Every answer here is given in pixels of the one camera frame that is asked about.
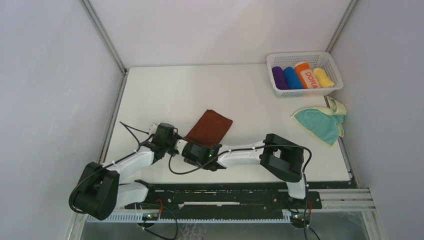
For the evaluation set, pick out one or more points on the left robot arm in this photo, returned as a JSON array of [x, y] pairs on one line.
[[102, 188]]

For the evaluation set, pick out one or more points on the brown towel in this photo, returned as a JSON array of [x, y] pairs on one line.
[[210, 129]]

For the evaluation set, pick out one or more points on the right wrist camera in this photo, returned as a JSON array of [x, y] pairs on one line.
[[180, 145]]

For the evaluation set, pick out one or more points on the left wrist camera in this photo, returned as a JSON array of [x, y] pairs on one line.
[[153, 128]]

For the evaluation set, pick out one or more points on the white plastic basket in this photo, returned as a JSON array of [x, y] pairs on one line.
[[315, 59]]

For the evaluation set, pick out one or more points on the right controller board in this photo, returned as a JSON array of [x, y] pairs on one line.
[[296, 217]]

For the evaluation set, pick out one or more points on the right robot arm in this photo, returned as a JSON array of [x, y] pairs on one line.
[[282, 158]]

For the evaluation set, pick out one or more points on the left controller board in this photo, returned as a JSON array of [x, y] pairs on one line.
[[150, 217]]

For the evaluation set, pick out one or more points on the controller board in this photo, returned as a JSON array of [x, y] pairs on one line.
[[150, 217], [296, 217]]

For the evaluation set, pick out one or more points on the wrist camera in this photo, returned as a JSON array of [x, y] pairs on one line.
[[153, 128], [180, 145]]

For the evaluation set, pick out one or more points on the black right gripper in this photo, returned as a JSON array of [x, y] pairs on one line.
[[187, 160]]

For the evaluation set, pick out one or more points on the blue rolled towel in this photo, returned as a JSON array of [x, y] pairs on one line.
[[292, 80]]

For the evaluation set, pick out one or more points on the yellow rolled towel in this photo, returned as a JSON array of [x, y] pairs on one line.
[[322, 78]]

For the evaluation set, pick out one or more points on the orange rolled towel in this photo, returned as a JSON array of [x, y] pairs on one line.
[[306, 75]]

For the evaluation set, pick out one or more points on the pale yellow towel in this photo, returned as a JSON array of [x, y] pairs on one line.
[[338, 109]]

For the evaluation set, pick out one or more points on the white slotted cable duct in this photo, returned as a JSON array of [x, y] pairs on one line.
[[133, 217]]

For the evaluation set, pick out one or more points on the purple rolled towel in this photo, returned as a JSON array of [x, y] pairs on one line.
[[279, 78]]

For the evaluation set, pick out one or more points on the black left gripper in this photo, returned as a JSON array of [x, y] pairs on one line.
[[174, 138]]

